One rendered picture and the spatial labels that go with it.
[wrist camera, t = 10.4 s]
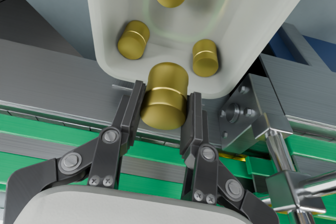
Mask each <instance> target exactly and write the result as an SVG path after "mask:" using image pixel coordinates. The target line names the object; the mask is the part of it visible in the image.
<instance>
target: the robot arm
mask: <svg viewBox="0 0 336 224"><path fill-rule="evenodd" d="M145 87H146V84H145V83H143V81H141V80H136V81H135V83H134V86H133V89H132V92H131V95H125V94H123V95H122V97H121V100H120V103H119V105H118V108H117V111H116V113H115V116H114V119H113V121H112V124H111V126H107V127H105V128H104V129H102V130H101V131H100V133H99V135H98V137H96V138H94V139H92V140H90V141H88V142H86V143H84V144H82V145H80V146H78V147H77V148H75V149H73V150H71V151H69V152H67V153H66V154H64V155H63V156H62V157H59V158H52V159H49V160H46V161H42V162H39V163H36V164H33V165H29V166H26V167H23V168H20V169H18V170H16V171H14V172H13V173H12V174H11V175H10V176H9V178H8V179H7V182H6V190H5V201H4V211H3V222H2V224H280V220H279V216H278V215H277V213H276V212H275V211H274V210H273V209H272V208H271V207H270V206H268V205H267V204H266V203H265V202H263V201H262V200H261V199H259V198H258V197H257V196H255V195H254V194H253V193H251V192H250V191H249V190H245V189H244V188H243V186H242V184H241V183H240V182H239V180H238V179H237V178H236V177H235V176H234V175H233V174H232V173H231V172H230V171H229V169H228V168H227V167H226V166H225V165H224V164H223V163H222V162H221V161H220V160H219V153H218V150H217V149H216V148H215V147H214V146H213V145H211V144H210V142H209V126H208V112H207V111H206V110H202V94H201V93H200V92H195V91H194V92H193V93H190V95H189V98H188V100H187V108H186V121H185V122H184V124H183V125H182V126H181V133H180V149H179V154H180V155H181V159H184V163H185V165H186V169H185V175H184V180H183V186H182V192H181V198H180V199H175V198H169V197H163V196H156V195H150V194H144V193H137V192H131V191H124V190H118V189H119V181H120V174H121V166H122V159H123V155H125V154H126V153H127V152H128V150H129V149H130V146H132V147H133V145H134V141H135V137H136V133H137V129H138V125H139V121H140V118H141V116H140V110H141V106H142V102H143V99H144V95H145ZM86 178H88V180H87V184H86V185H80V184H71V183H79V182H81V181H83V180H85V179H86ZM217 204H218V205H220V206H217ZM221 206H224V207H221Z"/></svg>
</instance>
